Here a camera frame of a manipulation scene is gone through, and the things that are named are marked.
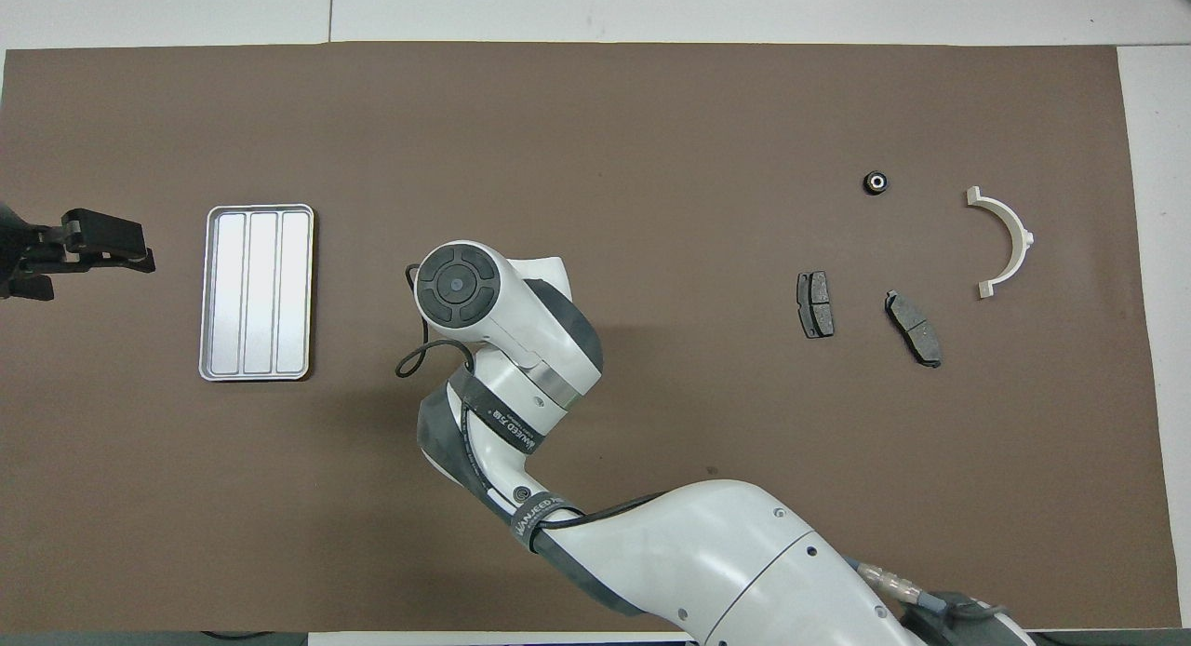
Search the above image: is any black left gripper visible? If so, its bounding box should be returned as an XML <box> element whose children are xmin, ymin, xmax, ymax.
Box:
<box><xmin>0</xmin><ymin>209</ymin><xmax>157</xmax><ymax>302</ymax></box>

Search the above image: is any silver metal tray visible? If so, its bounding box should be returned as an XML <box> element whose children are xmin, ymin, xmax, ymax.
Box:
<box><xmin>198</xmin><ymin>203</ymin><xmax>315</xmax><ymax>383</ymax></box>

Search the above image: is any brown table mat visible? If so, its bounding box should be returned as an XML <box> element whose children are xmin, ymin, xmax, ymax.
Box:
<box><xmin>0</xmin><ymin>41</ymin><xmax>1183</xmax><ymax>633</ymax></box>

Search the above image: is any dark grey brake pad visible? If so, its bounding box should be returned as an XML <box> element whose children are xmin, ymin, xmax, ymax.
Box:
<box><xmin>884</xmin><ymin>289</ymin><xmax>943</xmax><ymax>369</ymax></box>
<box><xmin>796</xmin><ymin>270</ymin><xmax>836</xmax><ymax>340</ymax></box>

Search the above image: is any white semicircular plastic bracket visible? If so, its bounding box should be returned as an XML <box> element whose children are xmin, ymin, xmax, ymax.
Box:
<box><xmin>965</xmin><ymin>186</ymin><xmax>1037</xmax><ymax>301</ymax></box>

